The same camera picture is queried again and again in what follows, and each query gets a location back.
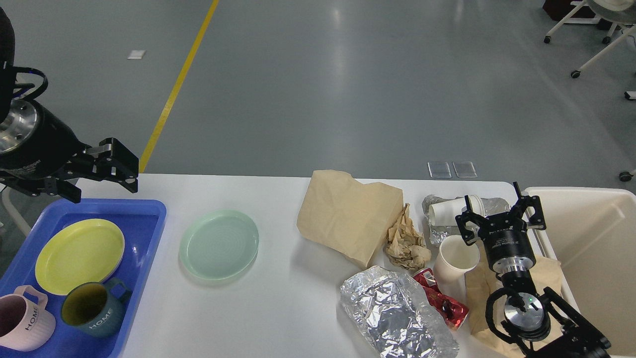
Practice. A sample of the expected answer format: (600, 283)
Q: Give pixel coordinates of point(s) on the beige plastic bin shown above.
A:
(592, 233)

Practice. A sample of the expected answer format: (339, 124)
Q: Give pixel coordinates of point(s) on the small crumpled foil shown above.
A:
(437, 234)

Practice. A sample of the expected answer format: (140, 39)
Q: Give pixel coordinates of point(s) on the brown paper bag under arm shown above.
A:
(481, 282)

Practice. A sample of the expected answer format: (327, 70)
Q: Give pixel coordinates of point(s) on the lying white paper cup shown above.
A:
(445, 213)

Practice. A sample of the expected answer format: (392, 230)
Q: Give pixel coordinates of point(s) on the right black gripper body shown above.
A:
(506, 242)

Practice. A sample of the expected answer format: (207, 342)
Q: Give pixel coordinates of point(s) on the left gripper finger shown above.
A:
(111, 157)
(124, 177)

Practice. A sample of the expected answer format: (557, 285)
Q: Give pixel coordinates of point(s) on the upright white paper cup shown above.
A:
(455, 259)

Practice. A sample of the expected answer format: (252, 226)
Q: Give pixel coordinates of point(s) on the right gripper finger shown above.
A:
(516, 214)
(471, 218)

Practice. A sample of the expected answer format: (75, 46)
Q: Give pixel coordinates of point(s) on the pink home mug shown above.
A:
(25, 324)

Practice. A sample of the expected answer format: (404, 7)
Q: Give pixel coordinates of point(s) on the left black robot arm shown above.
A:
(18, 82)

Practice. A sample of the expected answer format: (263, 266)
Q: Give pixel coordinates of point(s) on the crumpled brown paper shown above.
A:
(405, 246)

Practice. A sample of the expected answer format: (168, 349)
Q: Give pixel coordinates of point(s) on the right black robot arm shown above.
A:
(541, 325)

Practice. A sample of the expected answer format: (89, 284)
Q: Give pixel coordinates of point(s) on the red snack wrapper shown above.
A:
(451, 310)

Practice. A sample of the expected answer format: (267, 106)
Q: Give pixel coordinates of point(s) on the crumpled aluminium foil sheet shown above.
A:
(392, 312)

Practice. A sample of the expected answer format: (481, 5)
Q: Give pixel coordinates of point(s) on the light green plate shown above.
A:
(219, 245)

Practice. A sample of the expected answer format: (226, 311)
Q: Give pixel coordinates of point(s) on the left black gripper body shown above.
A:
(39, 153)

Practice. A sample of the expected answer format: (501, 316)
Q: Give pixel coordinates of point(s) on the white side table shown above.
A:
(19, 221)

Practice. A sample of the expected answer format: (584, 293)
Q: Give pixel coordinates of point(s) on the dark teal home mug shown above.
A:
(95, 308)

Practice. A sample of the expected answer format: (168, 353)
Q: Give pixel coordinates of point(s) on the large brown paper bag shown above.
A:
(348, 216)

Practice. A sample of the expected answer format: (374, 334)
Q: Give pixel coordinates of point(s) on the yellow plate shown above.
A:
(90, 250)

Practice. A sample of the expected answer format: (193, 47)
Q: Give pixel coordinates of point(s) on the blue plastic tray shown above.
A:
(142, 223)

